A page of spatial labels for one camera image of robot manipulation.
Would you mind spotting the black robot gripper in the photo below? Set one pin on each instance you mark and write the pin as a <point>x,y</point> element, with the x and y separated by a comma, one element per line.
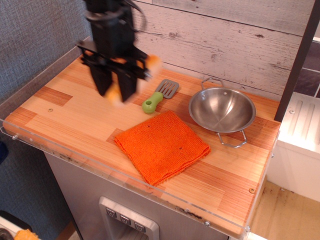
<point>113,50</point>

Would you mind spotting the toy hot dog bun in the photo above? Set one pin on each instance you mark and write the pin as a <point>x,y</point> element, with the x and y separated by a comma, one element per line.
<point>153,64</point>

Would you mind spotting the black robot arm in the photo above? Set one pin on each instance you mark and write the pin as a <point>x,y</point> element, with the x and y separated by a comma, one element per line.
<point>110,5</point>

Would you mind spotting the orange knitted cloth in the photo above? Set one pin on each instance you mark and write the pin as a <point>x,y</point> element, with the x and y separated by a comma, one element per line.
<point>162,147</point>

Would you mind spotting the clear acrylic table guard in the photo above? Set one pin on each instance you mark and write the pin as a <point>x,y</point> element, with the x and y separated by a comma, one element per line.
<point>220,189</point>

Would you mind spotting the silver dispenser panel with buttons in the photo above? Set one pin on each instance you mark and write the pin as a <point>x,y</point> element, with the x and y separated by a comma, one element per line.
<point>122,223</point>

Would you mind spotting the orange object bottom left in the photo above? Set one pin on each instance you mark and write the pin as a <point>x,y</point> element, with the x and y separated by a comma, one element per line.
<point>25,234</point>

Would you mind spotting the white ridged side counter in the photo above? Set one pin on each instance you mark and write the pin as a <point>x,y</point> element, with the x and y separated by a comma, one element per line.
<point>295,162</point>

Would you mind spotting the green handled grey spatula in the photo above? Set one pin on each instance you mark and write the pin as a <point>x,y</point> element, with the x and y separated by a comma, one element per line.
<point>165,90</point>

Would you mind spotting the steel bowl with handles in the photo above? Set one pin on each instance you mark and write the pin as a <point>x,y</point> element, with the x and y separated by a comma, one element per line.
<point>222,110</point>

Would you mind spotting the dark grey right post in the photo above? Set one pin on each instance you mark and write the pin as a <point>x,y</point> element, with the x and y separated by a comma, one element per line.
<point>302,53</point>

